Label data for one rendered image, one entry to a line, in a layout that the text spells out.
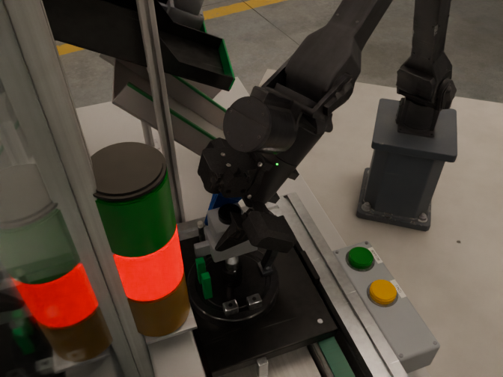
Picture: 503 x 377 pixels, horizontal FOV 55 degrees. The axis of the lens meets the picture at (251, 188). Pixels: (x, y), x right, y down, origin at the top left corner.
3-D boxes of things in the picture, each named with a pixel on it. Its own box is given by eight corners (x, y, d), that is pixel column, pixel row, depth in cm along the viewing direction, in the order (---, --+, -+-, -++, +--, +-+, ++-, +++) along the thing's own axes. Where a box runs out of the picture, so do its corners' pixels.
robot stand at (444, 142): (430, 184, 108) (456, 108, 94) (428, 232, 98) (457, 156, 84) (364, 171, 111) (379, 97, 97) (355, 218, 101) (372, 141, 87)
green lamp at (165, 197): (167, 194, 35) (157, 141, 31) (184, 245, 31) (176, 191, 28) (96, 212, 34) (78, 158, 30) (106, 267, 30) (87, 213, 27)
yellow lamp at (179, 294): (181, 276, 42) (175, 240, 38) (197, 325, 38) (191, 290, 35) (123, 293, 41) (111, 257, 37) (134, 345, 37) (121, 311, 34)
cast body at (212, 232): (247, 227, 70) (246, 194, 66) (258, 250, 67) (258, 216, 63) (191, 244, 68) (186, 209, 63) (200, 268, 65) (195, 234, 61)
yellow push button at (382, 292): (385, 283, 78) (388, 275, 77) (399, 303, 75) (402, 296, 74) (363, 290, 77) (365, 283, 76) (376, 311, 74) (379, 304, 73)
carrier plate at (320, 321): (275, 221, 88) (275, 213, 86) (337, 335, 72) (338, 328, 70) (143, 258, 82) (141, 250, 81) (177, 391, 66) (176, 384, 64)
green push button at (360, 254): (364, 250, 83) (365, 243, 81) (376, 268, 80) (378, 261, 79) (343, 256, 82) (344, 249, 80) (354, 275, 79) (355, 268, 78)
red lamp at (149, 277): (174, 238, 38) (167, 195, 35) (191, 289, 35) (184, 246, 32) (111, 256, 37) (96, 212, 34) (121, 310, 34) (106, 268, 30)
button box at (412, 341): (362, 260, 88) (367, 238, 83) (431, 365, 74) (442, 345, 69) (327, 271, 86) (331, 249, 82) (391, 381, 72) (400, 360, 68)
